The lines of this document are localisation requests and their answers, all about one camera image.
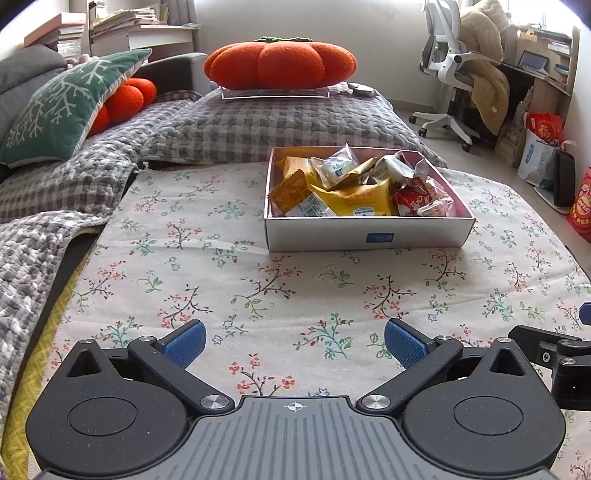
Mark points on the pink plush toy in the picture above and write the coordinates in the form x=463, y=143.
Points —
x=79, y=57

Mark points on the floral tablecloth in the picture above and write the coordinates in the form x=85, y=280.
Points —
x=207, y=277

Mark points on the red yellow gift bag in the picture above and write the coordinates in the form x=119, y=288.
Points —
x=582, y=207

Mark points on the yellow patterned mat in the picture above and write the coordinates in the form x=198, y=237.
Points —
x=32, y=369

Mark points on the large orange pumpkin cushion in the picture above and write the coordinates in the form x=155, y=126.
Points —
x=277, y=64

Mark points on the white flat board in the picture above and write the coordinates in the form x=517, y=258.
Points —
x=551, y=201

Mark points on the white side shelf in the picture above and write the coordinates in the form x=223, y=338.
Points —
x=157, y=37

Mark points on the grey sofa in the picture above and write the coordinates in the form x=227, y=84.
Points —
x=23, y=69

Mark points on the silver blue snack packet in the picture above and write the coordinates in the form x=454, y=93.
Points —
x=337, y=168

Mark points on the green snowflake pillow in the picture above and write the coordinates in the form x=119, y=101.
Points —
x=60, y=106

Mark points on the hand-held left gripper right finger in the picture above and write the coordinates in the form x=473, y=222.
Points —
x=406, y=344

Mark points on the small orange pumpkin cushion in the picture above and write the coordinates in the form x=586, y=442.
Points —
x=127, y=99

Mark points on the long orange snack packet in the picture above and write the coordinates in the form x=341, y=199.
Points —
x=287, y=191

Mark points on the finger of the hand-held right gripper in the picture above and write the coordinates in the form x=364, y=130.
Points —
x=586, y=314
x=535, y=341

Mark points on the wooden desk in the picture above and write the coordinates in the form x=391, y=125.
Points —
x=554, y=81

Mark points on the stack of books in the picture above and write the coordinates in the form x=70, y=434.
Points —
x=60, y=32

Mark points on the black bag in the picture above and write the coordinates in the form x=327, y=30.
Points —
x=564, y=180

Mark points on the clear acrylic tray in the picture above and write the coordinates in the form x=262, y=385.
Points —
x=277, y=93

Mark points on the white crinkled snack packet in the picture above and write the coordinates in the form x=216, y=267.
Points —
x=392, y=168

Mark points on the white blue shopping bag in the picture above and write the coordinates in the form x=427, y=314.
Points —
x=535, y=159

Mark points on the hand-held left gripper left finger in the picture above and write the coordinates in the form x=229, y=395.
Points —
x=184, y=344

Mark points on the white cardboard box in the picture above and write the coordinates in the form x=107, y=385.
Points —
x=323, y=235

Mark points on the pile of magazines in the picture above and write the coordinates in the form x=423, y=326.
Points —
x=124, y=21

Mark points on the grey checked blanket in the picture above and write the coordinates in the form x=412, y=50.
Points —
x=254, y=124

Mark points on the small crumpled white packet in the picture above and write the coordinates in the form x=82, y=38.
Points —
x=362, y=90

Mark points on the beige coat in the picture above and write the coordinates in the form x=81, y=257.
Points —
x=489, y=69

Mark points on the white office chair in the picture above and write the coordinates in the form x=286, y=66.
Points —
x=443, y=60

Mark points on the large yellow snack packet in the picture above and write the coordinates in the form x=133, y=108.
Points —
x=355, y=201

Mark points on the red candy wrapper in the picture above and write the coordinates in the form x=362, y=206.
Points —
x=413, y=196

